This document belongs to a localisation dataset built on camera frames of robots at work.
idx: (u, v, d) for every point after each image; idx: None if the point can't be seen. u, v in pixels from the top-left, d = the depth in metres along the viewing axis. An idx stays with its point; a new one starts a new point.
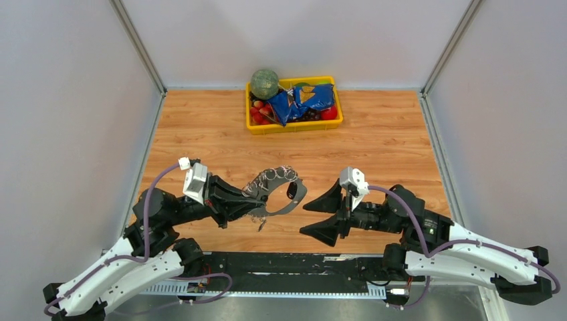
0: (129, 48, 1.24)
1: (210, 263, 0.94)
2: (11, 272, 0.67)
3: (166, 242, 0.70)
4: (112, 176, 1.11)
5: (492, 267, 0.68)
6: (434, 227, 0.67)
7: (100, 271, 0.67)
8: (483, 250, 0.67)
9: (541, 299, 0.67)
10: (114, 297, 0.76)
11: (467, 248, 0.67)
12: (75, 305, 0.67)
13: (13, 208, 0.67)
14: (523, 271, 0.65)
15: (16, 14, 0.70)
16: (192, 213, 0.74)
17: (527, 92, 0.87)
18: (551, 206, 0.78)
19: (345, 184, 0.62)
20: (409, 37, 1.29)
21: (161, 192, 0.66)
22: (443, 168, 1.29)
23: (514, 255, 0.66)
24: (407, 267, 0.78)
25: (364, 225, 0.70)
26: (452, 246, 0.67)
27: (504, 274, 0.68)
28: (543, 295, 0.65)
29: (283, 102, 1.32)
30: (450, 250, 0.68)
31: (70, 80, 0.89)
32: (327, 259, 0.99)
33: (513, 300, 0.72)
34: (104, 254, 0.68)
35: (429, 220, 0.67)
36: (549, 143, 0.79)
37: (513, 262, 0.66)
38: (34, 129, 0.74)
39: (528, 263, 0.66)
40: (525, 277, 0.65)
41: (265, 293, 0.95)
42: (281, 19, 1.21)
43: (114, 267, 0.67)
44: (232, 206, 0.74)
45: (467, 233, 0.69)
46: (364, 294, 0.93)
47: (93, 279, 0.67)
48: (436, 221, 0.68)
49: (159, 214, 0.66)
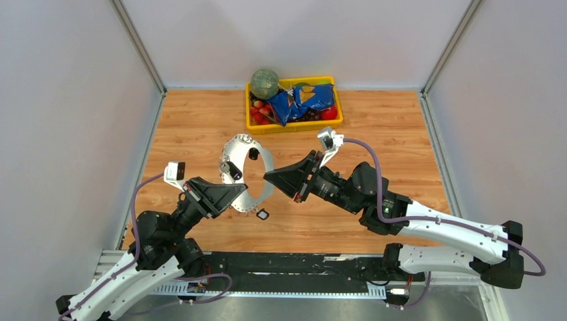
0: (129, 49, 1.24)
1: (210, 263, 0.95)
2: (13, 272, 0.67)
3: (167, 256, 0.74)
4: (112, 176, 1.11)
5: (459, 245, 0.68)
6: (390, 206, 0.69)
7: (108, 284, 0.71)
8: (442, 227, 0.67)
9: (521, 278, 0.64)
10: (118, 306, 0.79)
11: (426, 225, 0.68)
12: (85, 315, 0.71)
13: (14, 209, 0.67)
14: (491, 246, 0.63)
15: (17, 16, 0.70)
16: (188, 223, 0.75)
17: (528, 93, 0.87)
18: (552, 206, 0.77)
19: (321, 138, 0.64)
20: (410, 37, 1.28)
21: (154, 213, 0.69)
22: (443, 168, 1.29)
23: (479, 231, 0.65)
24: (400, 264, 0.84)
25: (325, 193, 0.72)
26: (408, 223, 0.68)
27: (474, 252, 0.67)
28: (517, 269, 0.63)
29: (283, 102, 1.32)
30: (408, 229, 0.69)
31: (70, 80, 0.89)
32: (327, 259, 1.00)
33: (496, 283, 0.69)
34: (111, 268, 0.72)
35: (386, 199, 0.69)
36: (549, 142, 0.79)
37: (479, 239, 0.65)
38: (34, 128, 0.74)
39: (495, 239, 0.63)
40: (492, 253, 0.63)
41: (265, 293, 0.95)
42: (280, 19, 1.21)
43: (120, 281, 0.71)
44: (214, 194, 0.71)
45: (427, 210, 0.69)
46: (364, 294, 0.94)
47: (102, 291, 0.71)
48: (393, 200, 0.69)
49: (155, 235, 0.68)
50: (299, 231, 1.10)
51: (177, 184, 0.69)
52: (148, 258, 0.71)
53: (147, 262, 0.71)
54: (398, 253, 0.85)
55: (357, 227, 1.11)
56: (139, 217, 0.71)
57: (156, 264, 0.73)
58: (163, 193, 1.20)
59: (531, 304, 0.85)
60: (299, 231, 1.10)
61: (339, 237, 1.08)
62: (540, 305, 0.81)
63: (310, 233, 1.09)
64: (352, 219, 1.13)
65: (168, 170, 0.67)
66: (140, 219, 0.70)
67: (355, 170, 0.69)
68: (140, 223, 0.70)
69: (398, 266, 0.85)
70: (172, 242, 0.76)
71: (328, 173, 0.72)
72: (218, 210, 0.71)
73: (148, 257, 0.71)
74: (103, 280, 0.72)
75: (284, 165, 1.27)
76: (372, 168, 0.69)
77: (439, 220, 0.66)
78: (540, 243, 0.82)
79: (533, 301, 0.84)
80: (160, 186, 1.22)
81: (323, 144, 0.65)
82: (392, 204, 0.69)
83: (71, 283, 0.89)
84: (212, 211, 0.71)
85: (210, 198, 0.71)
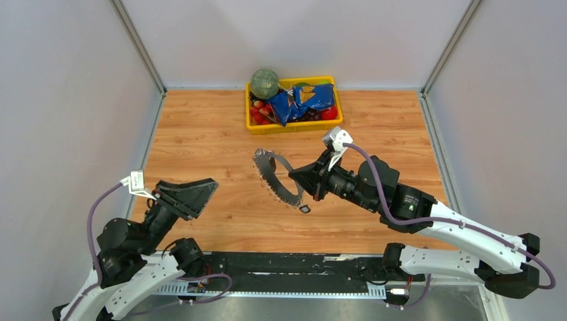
0: (129, 49, 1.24)
1: (210, 263, 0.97)
2: (12, 272, 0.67)
3: (134, 269, 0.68)
4: (112, 176, 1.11)
5: (477, 251, 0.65)
6: (414, 204, 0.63)
7: (82, 301, 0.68)
8: (466, 232, 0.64)
9: (529, 292, 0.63)
10: (118, 307, 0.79)
11: (449, 228, 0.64)
12: None
13: (13, 209, 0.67)
14: (510, 257, 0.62)
15: (17, 17, 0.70)
16: (158, 230, 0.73)
17: (529, 92, 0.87)
18: (552, 206, 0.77)
19: (326, 140, 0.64)
20: (410, 36, 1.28)
21: (126, 221, 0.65)
22: (443, 167, 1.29)
23: (502, 240, 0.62)
24: (400, 265, 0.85)
25: (339, 191, 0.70)
26: (432, 223, 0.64)
27: (489, 260, 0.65)
28: (537, 282, 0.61)
29: (283, 102, 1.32)
30: (430, 229, 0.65)
31: (70, 80, 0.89)
32: (327, 259, 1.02)
33: (500, 291, 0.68)
34: (83, 285, 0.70)
35: (410, 196, 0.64)
36: (550, 142, 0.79)
37: (499, 248, 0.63)
38: (34, 128, 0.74)
39: (515, 250, 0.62)
40: (511, 265, 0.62)
41: (265, 293, 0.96)
42: (280, 19, 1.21)
43: (91, 298, 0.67)
44: (186, 198, 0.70)
45: (451, 213, 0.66)
46: (364, 294, 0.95)
47: (80, 307, 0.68)
48: (418, 198, 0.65)
49: (124, 244, 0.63)
50: (300, 231, 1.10)
51: (147, 194, 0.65)
52: (111, 274, 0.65)
53: (107, 279, 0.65)
54: (400, 254, 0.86)
55: (357, 227, 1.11)
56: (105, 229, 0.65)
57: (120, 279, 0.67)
58: None
59: (531, 305, 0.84)
60: (299, 231, 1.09)
61: (339, 237, 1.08)
62: (540, 305, 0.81)
63: (310, 233, 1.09)
64: (352, 219, 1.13)
65: (130, 181, 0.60)
66: (105, 229, 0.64)
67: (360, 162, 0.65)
68: (105, 234, 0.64)
69: (398, 266, 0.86)
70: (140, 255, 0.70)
71: (339, 170, 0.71)
72: (195, 212, 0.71)
73: (109, 272, 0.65)
74: (76, 298, 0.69)
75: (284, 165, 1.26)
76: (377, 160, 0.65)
77: (463, 224, 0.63)
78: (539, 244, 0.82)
79: (533, 301, 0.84)
80: None
81: (329, 145, 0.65)
82: (416, 201, 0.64)
83: (71, 283, 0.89)
84: (189, 215, 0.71)
85: (184, 202, 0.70)
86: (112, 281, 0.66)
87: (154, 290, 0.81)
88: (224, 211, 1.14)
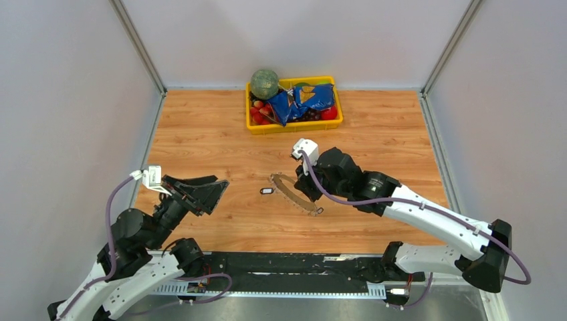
0: (129, 49, 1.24)
1: (210, 263, 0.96)
2: (13, 272, 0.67)
3: (141, 263, 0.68)
4: (112, 176, 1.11)
5: (440, 234, 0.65)
6: (378, 185, 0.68)
7: (84, 295, 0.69)
8: (426, 212, 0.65)
9: (497, 280, 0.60)
10: (117, 305, 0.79)
11: (409, 208, 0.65)
12: None
13: (14, 210, 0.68)
14: (470, 239, 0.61)
15: (17, 17, 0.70)
16: (170, 224, 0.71)
17: (529, 92, 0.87)
18: (553, 206, 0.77)
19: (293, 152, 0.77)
20: (410, 37, 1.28)
21: (140, 212, 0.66)
22: (443, 167, 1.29)
23: (461, 221, 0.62)
24: (396, 260, 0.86)
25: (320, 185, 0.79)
26: (392, 202, 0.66)
27: (453, 243, 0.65)
28: (495, 268, 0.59)
29: (283, 102, 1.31)
30: (391, 209, 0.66)
31: (70, 81, 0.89)
32: (327, 259, 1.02)
33: (471, 283, 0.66)
34: (85, 278, 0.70)
35: (375, 180, 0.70)
36: (549, 142, 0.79)
37: (461, 230, 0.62)
38: (34, 128, 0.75)
39: (477, 233, 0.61)
40: (471, 246, 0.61)
41: (265, 293, 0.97)
42: (279, 19, 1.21)
43: (93, 291, 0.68)
44: (199, 194, 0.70)
45: (414, 196, 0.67)
46: (364, 294, 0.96)
47: (81, 302, 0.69)
48: (383, 181, 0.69)
49: (137, 235, 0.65)
50: (300, 231, 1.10)
51: (162, 188, 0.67)
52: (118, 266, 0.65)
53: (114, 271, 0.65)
54: (399, 251, 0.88)
55: (357, 227, 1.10)
56: (118, 219, 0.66)
57: (126, 273, 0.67)
58: None
59: (531, 305, 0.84)
60: (299, 231, 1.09)
61: (339, 237, 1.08)
62: (539, 305, 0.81)
63: (310, 233, 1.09)
64: (352, 219, 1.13)
65: (149, 174, 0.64)
66: (120, 218, 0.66)
67: (323, 152, 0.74)
68: (120, 223, 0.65)
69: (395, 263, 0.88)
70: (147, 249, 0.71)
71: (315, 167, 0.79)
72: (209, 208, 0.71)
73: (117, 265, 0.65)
74: (77, 292, 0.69)
75: (284, 165, 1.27)
76: (335, 148, 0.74)
77: (422, 204, 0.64)
78: (539, 243, 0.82)
79: (533, 301, 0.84)
80: None
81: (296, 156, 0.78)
82: (381, 183, 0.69)
83: (70, 283, 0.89)
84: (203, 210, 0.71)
85: (198, 199, 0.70)
86: (118, 274, 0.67)
87: (154, 289, 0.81)
88: (224, 211, 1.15)
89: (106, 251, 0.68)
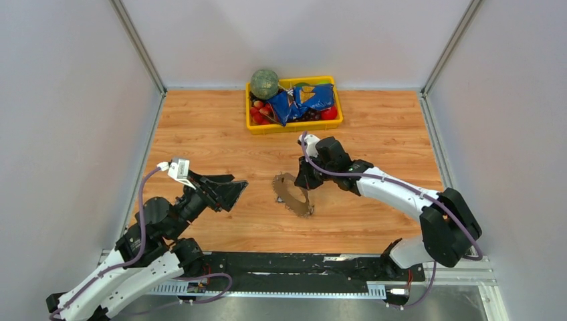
0: (129, 48, 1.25)
1: (210, 263, 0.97)
2: (13, 274, 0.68)
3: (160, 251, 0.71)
4: (112, 176, 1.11)
5: (396, 203, 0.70)
6: (355, 167, 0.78)
7: (95, 283, 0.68)
8: (386, 184, 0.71)
9: (446, 245, 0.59)
10: (115, 302, 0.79)
11: (372, 181, 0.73)
12: (74, 315, 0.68)
13: (15, 212, 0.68)
14: (416, 201, 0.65)
15: (16, 17, 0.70)
16: (189, 217, 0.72)
17: (529, 93, 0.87)
18: (552, 206, 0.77)
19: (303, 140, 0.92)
20: (409, 37, 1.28)
21: (166, 202, 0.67)
22: (443, 167, 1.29)
23: (407, 186, 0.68)
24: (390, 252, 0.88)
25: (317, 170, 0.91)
26: (360, 178, 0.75)
27: (410, 212, 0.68)
28: (433, 226, 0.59)
29: (283, 102, 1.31)
30: (360, 184, 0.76)
31: (69, 80, 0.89)
32: (327, 259, 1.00)
33: (437, 260, 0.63)
34: (99, 266, 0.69)
35: (354, 164, 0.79)
36: (549, 141, 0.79)
37: (409, 194, 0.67)
38: (34, 129, 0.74)
39: (422, 196, 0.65)
40: (414, 207, 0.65)
41: (265, 293, 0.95)
42: (279, 19, 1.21)
43: (107, 279, 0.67)
44: (220, 191, 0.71)
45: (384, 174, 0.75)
46: (364, 294, 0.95)
47: (90, 290, 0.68)
48: (360, 164, 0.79)
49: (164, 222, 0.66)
50: (300, 231, 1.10)
51: (188, 182, 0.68)
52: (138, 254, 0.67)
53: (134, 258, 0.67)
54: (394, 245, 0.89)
55: (357, 227, 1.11)
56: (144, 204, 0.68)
57: (144, 261, 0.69)
58: (163, 194, 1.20)
59: (531, 305, 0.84)
60: (299, 231, 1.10)
61: (339, 237, 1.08)
62: (538, 305, 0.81)
63: (310, 233, 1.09)
64: (353, 219, 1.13)
65: (178, 168, 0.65)
66: (146, 205, 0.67)
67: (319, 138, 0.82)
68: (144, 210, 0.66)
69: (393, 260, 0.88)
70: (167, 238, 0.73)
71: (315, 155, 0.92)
72: (229, 205, 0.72)
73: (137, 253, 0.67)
74: (90, 279, 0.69)
75: (284, 165, 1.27)
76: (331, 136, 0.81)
77: (382, 177, 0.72)
78: (539, 244, 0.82)
79: (533, 302, 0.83)
80: (160, 186, 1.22)
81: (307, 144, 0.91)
82: (358, 166, 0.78)
83: (70, 282, 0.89)
84: (223, 206, 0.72)
85: (220, 196, 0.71)
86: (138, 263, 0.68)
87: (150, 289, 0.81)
88: (224, 211, 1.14)
89: (127, 239, 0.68)
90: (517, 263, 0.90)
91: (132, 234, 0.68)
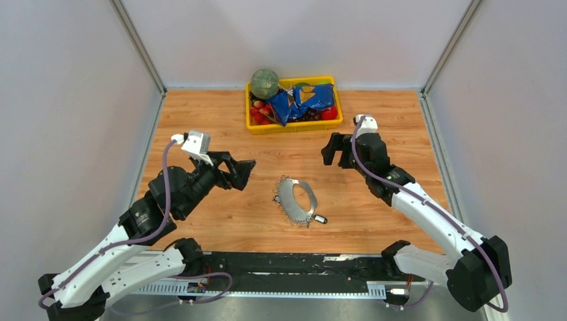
0: (129, 49, 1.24)
1: (210, 263, 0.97)
2: (12, 273, 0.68)
3: (168, 230, 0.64)
4: (112, 173, 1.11)
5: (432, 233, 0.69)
6: (394, 176, 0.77)
7: (95, 261, 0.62)
8: (426, 208, 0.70)
9: (471, 287, 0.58)
10: (115, 288, 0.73)
11: (412, 200, 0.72)
12: (71, 296, 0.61)
13: (13, 212, 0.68)
14: (456, 240, 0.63)
15: (16, 17, 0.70)
16: (200, 191, 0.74)
17: (527, 93, 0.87)
18: (551, 206, 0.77)
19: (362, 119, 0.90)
20: (409, 37, 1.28)
21: (183, 171, 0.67)
22: (443, 167, 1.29)
23: (454, 224, 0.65)
24: (396, 255, 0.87)
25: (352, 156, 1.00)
26: (398, 190, 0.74)
27: (444, 247, 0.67)
28: (466, 270, 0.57)
29: (283, 102, 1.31)
30: (396, 196, 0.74)
31: (70, 81, 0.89)
32: (327, 259, 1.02)
33: (456, 297, 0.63)
34: (99, 244, 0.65)
35: (394, 172, 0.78)
36: (549, 141, 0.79)
37: (451, 231, 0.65)
38: (33, 130, 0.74)
39: (465, 237, 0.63)
40: (454, 247, 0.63)
41: (265, 293, 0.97)
42: (280, 19, 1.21)
43: (109, 257, 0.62)
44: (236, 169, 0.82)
45: (422, 193, 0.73)
46: (364, 294, 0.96)
47: (89, 269, 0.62)
48: (400, 174, 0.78)
49: (178, 191, 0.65)
50: (299, 231, 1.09)
51: (206, 157, 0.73)
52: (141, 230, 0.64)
53: (139, 234, 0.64)
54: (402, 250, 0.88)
55: (358, 227, 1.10)
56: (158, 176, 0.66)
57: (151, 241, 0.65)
58: None
59: (531, 305, 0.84)
60: (299, 231, 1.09)
61: (339, 237, 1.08)
62: (538, 305, 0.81)
63: (310, 233, 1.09)
64: (353, 219, 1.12)
65: (200, 142, 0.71)
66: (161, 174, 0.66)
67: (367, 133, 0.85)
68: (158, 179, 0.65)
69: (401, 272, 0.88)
70: (175, 212, 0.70)
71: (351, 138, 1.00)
72: (240, 184, 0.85)
73: (140, 229, 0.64)
74: (89, 257, 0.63)
75: (284, 165, 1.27)
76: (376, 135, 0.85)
77: (425, 199, 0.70)
78: (538, 244, 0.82)
79: (533, 302, 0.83)
80: None
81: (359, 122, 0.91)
82: (397, 174, 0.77)
83: None
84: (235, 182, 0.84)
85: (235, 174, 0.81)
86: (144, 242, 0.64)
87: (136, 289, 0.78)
88: (224, 211, 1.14)
89: (132, 213, 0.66)
90: (516, 263, 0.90)
91: (136, 208, 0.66)
